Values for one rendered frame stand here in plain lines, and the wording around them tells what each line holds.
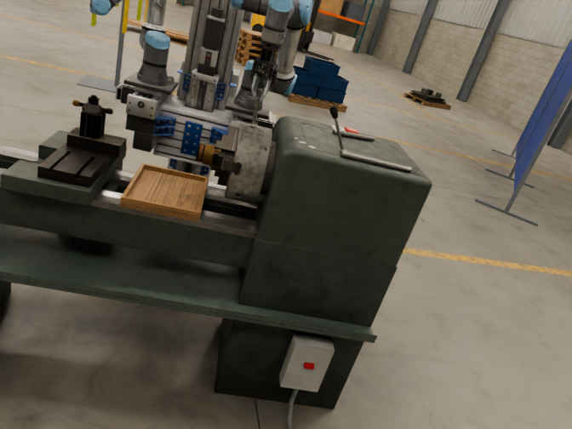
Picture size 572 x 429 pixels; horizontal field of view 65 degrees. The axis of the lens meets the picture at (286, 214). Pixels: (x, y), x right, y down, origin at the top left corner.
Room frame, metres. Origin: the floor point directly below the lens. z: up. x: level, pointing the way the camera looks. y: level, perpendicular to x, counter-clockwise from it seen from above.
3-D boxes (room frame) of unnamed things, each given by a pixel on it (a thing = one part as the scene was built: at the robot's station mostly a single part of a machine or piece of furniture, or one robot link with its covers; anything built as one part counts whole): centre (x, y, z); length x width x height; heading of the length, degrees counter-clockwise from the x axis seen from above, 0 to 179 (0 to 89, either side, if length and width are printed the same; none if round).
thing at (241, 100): (2.34, 0.35, 1.21); 0.15 x 0.15 x 0.10
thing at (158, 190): (1.67, 0.50, 0.89); 0.36 x 0.30 x 0.04; 11
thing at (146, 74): (2.25, 0.84, 1.21); 0.15 x 0.15 x 0.10
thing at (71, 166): (1.62, 0.84, 0.95); 0.43 x 0.18 x 0.04; 11
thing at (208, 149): (1.70, 0.37, 1.08); 0.09 x 0.09 x 0.09; 11
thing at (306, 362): (1.39, -0.31, 0.22); 0.42 x 0.18 x 0.44; 11
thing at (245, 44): (11.32, 1.65, 0.36); 1.26 x 0.86 x 0.73; 120
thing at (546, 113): (7.52, -3.41, 1.18); 4.12 x 0.80 x 2.35; 160
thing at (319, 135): (1.82, -0.17, 1.06); 0.59 x 0.48 x 0.39; 101
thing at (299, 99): (8.98, 0.18, 0.39); 1.20 x 0.80 x 0.79; 116
